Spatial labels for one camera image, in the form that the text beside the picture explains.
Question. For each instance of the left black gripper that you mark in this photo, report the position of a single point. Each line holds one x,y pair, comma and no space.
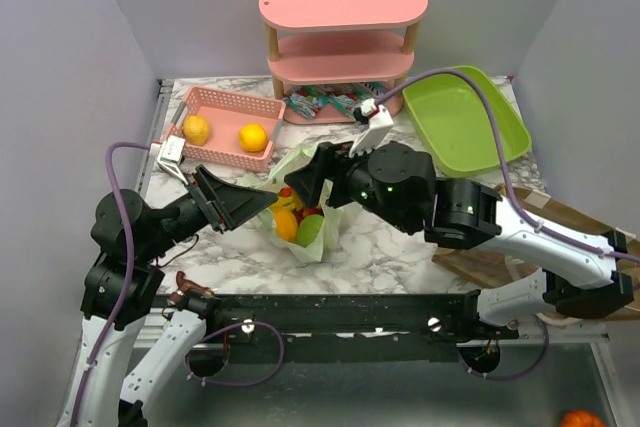
229,204

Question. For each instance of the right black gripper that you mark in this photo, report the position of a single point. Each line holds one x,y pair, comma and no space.
329,161

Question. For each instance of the red lychee bunch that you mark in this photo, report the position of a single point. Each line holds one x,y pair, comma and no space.
301,214

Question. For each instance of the yellow bell pepper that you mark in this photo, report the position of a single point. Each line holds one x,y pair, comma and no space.
286,225

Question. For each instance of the avocado print plastic bag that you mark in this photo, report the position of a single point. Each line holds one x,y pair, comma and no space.
336,220

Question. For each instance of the yellow banana bunch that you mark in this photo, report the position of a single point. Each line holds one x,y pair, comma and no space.
290,203

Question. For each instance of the green cabbage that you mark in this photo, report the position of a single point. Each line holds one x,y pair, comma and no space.
309,229

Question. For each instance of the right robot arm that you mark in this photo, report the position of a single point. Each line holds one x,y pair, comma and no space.
576,273

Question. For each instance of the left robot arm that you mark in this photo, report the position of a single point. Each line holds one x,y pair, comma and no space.
121,286

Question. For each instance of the brown paper bag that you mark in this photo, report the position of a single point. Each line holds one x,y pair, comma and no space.
491,269

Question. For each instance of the orange fruit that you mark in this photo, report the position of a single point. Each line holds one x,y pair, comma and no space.
253,138

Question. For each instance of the cherry mint candy packet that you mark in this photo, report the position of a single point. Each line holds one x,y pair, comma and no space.
307,100

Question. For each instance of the pink perforated basket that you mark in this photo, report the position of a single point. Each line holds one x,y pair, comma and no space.
226,113

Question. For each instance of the yellow lemon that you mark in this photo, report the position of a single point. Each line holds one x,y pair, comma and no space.
196,129

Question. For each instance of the pink three-tier shelf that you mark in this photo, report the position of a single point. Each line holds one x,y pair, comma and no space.
314,42

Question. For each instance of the green plastic tray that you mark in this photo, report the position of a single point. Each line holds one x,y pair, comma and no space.
453,125

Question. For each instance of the orange pumpkin toy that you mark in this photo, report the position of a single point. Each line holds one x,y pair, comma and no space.
581,418

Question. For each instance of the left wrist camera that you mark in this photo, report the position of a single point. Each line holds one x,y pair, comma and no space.
168,156

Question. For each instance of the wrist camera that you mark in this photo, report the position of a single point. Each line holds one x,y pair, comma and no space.
168,156
379,124

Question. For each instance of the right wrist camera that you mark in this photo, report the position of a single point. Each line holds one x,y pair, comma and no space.
379,124

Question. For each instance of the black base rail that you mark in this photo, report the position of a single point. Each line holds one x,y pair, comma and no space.
347,328

